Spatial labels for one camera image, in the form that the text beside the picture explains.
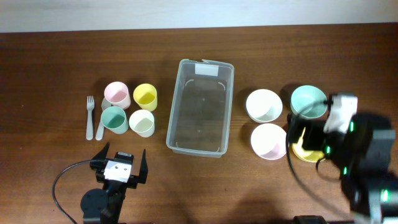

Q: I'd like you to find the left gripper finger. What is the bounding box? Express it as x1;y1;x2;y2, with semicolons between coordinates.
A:
92;142;109;160
138;149;148;184

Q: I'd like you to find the yellow plastic cup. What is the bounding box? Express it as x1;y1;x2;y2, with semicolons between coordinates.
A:
133;83;157;111

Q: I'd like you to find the grey plastic spoon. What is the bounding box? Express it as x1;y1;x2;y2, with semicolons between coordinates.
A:
95;98;112;141

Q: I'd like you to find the grey plastic fork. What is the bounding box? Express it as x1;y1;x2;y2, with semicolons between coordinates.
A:
86;96;95;141

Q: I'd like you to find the cream plastic cup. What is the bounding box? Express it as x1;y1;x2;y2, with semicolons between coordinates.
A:
129;110;155;138

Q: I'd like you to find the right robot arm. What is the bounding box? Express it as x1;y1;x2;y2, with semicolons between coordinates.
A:
287;112;397;223

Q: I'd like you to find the pink plastic bowl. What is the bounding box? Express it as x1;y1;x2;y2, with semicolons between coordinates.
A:
250;123;287;161

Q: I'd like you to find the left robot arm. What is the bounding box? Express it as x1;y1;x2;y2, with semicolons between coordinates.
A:
80;143;148;223

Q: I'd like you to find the clear plastic storage container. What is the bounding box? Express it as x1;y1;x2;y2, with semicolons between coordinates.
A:
166;59;234;158

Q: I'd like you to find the yellow plastic bowl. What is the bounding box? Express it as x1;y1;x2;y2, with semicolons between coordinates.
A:
292;128;324;163

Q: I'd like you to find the cream plastic bowl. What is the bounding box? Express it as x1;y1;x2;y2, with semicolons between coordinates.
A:
246;89;283;123

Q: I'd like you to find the green plastic cup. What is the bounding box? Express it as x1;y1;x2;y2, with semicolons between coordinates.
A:
101;106;129;134

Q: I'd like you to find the pink plastic cup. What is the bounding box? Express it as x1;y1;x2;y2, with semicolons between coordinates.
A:
104;82;131;110

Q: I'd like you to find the green plastic bowl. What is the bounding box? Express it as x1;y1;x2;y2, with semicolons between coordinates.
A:
290;85;327;119

